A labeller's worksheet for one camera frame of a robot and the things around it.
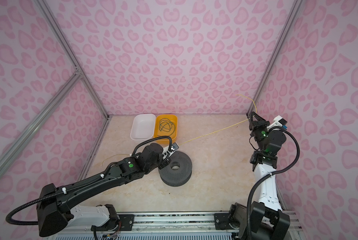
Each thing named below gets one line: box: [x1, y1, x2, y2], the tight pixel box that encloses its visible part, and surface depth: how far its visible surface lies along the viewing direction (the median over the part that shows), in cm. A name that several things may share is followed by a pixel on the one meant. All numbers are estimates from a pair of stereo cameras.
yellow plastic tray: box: [153, 114, 178, 145], surface depth 113 cm
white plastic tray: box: [130, 113, 156, 140], surface depth 115 cm
